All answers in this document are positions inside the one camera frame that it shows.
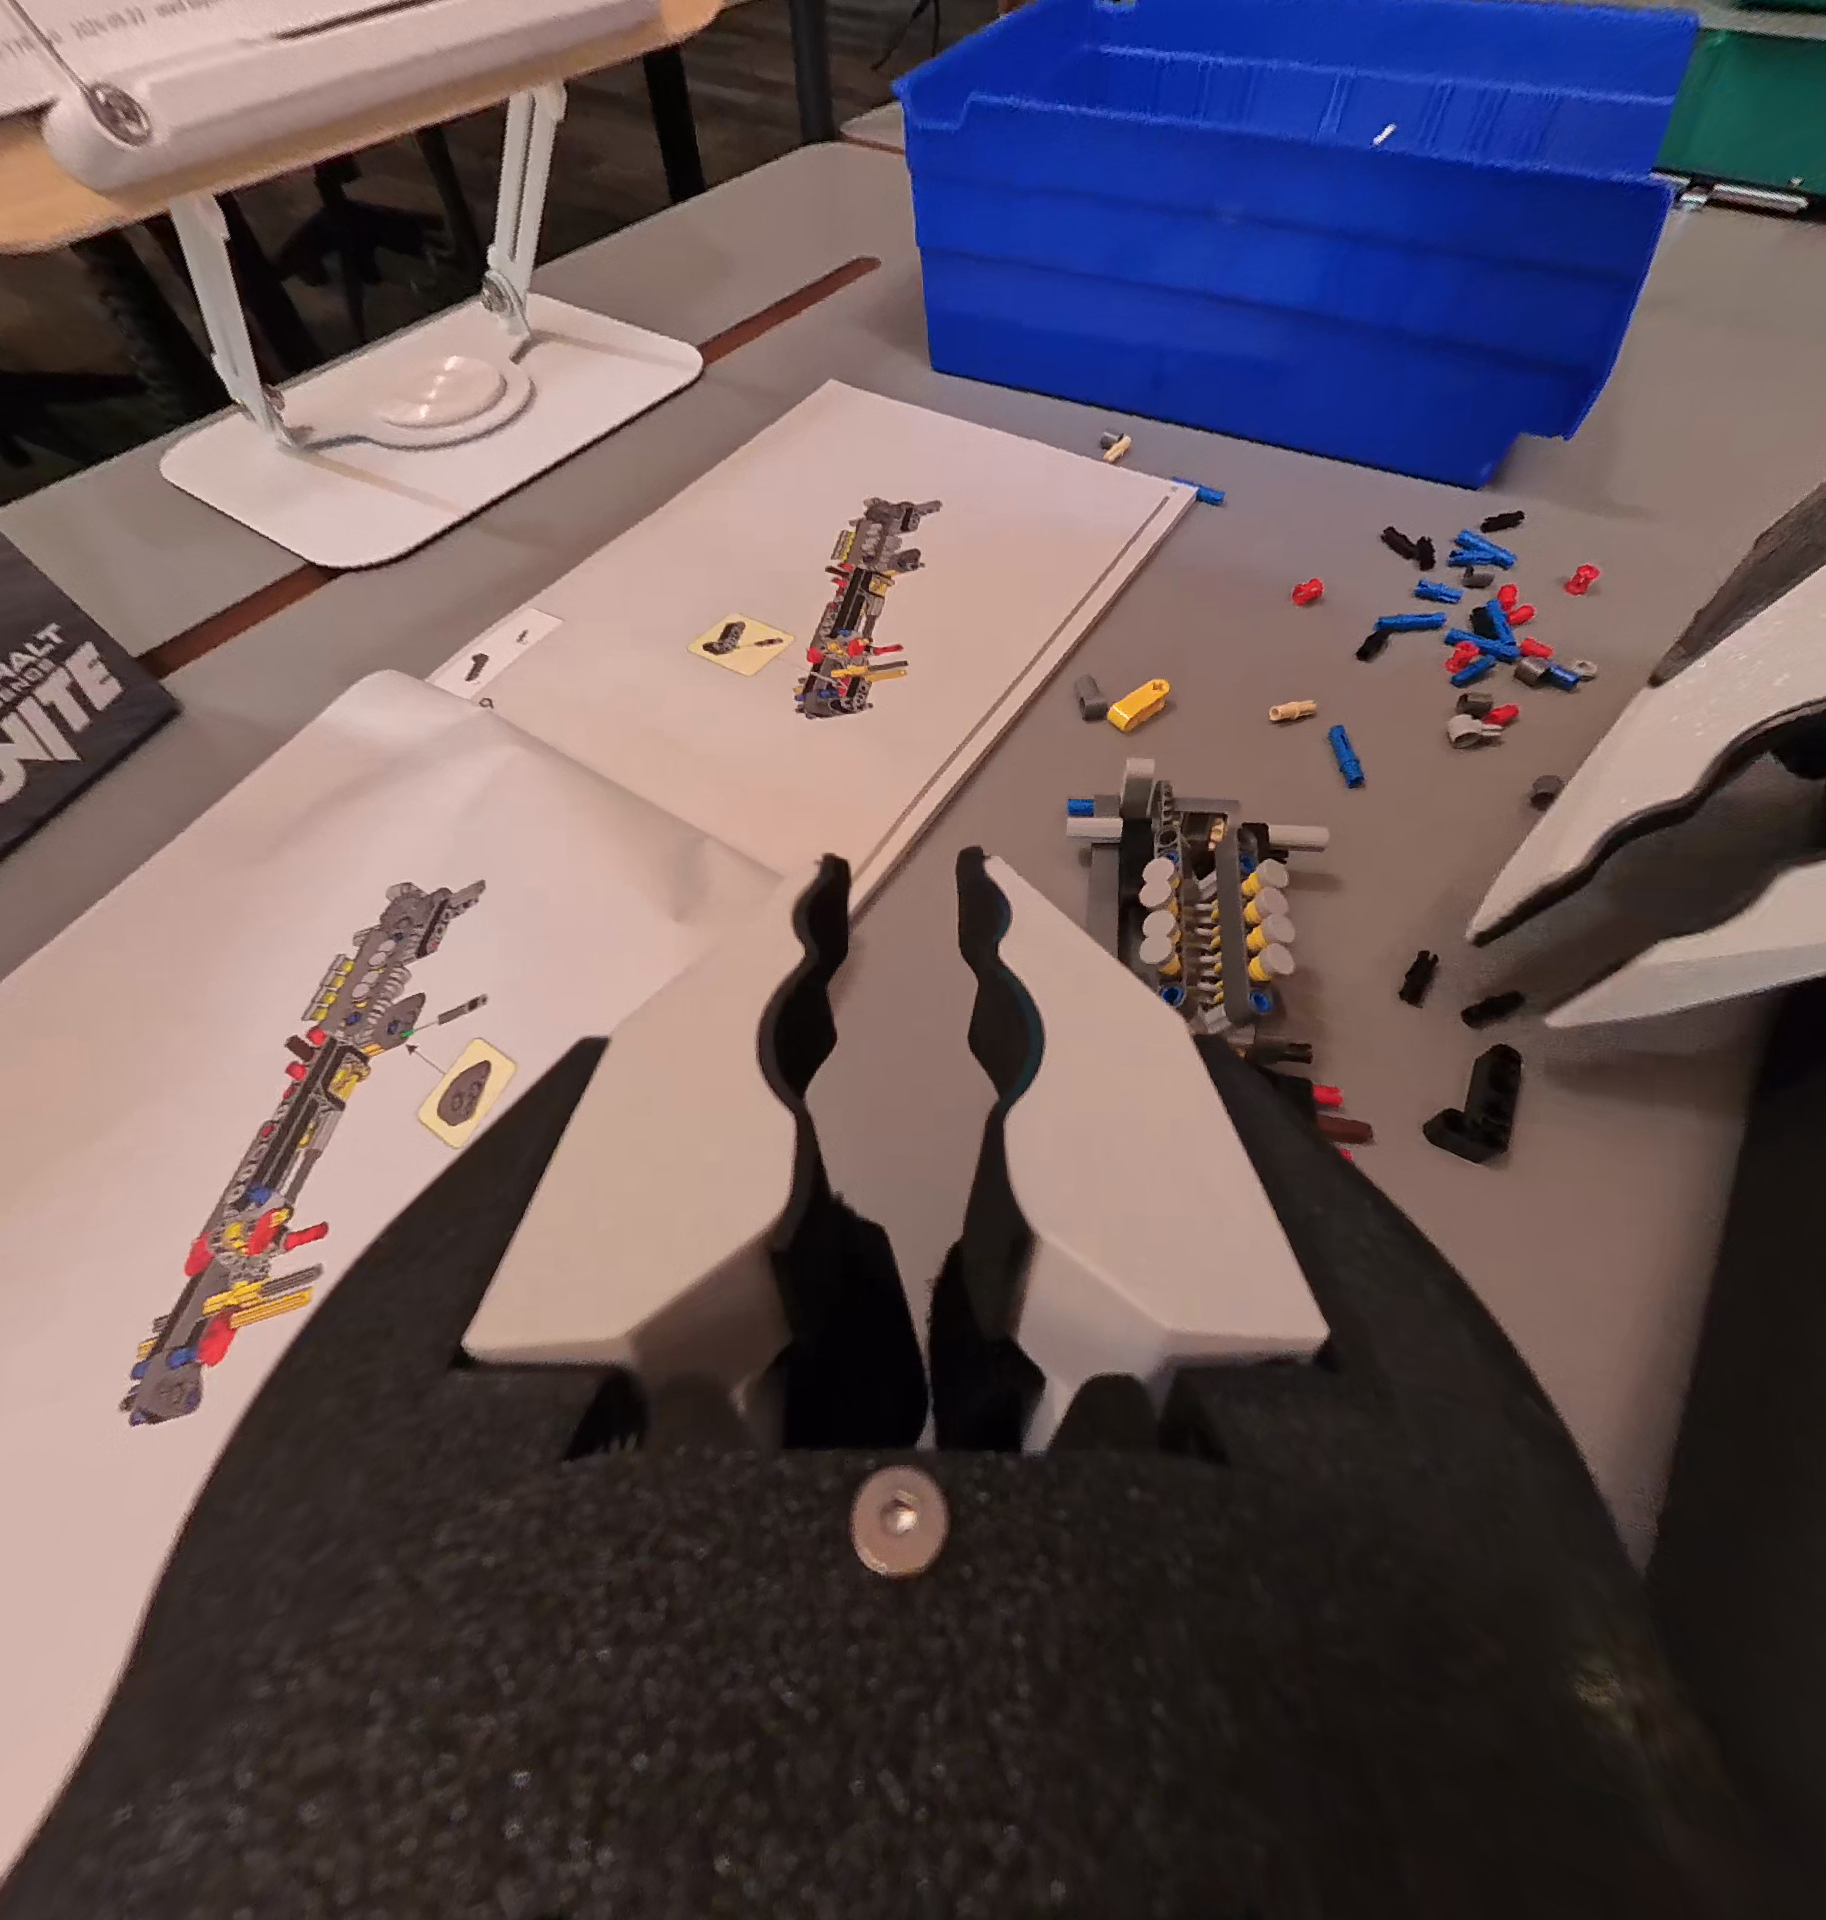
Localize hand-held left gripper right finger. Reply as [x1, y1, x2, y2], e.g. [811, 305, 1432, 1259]
[925, 849, 1332, 1452]

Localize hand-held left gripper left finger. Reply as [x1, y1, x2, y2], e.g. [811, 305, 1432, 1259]
[464, 853, 932, 1452]

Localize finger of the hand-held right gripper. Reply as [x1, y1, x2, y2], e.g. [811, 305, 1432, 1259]
[1543, 882, 1826, 1032]
[1466, 557, 1826, 949]

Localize lego car chassis assembly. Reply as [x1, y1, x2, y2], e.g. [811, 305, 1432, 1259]
[1063, 756, 1376, 1163]

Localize black angled lego beam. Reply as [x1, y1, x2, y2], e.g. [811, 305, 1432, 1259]
[1422, 1044, 1526, 1165]

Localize white lego instruction booklet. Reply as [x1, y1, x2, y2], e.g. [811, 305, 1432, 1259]
[0, 379, 1203, 1908]

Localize scattered loose lego pieces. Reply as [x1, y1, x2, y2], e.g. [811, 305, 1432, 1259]
[1288, 507, 1606, 753]

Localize black lego set box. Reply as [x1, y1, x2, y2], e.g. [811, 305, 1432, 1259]
[0, 486, 185, 898]

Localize teal plastic bin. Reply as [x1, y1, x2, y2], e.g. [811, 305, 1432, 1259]
[1655, 12, 1826, 213]

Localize blue plastic bin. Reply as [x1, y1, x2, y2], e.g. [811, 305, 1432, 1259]
[894, 0, 1702, 492]

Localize white folding tablet stand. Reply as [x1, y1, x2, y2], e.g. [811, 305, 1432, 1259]
[41, 0, 706, 572]

